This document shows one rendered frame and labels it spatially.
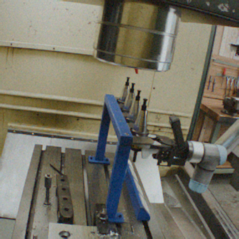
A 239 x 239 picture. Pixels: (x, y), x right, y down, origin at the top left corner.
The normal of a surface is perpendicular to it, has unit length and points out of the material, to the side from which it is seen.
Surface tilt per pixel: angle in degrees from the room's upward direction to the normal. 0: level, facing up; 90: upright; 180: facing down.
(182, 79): 89
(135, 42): 90
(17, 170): 25
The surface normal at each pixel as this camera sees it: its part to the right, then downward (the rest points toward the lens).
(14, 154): 0.22, -0.71
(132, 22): -0.20, 0.28
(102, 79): 0.14, 0.34
